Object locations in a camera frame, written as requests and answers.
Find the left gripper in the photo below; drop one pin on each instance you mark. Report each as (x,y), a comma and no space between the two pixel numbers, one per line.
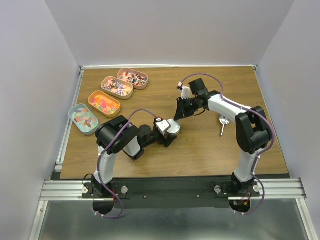
(166,142)

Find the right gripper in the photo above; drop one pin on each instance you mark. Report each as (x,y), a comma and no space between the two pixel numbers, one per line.
(181,112)

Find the clear plastic cup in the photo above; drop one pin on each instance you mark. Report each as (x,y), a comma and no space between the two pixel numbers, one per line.
(173,132)

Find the white round lid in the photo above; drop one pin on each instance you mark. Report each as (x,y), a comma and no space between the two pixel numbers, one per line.
(174,124)

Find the metal scoop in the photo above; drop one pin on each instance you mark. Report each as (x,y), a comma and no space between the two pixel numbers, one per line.
(224,121)

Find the orange candy tray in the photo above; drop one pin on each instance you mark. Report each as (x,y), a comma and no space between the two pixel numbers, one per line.
(104,103)

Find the grey candy tray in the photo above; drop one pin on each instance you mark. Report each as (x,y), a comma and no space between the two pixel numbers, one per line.
(84,119)

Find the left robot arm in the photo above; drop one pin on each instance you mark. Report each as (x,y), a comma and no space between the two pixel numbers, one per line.
(119,134)

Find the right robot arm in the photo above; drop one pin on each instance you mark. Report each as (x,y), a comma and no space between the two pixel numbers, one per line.
(254,133)

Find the pink candy tray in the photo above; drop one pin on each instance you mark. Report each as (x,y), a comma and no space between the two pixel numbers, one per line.
(139,80)

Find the beige candy tray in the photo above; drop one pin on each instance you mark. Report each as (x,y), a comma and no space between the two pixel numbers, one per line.
(117,88)

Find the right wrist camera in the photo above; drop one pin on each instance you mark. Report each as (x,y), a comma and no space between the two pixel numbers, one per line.
(185,91)

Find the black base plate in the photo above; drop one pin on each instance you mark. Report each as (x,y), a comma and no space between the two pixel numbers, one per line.
(173,192)

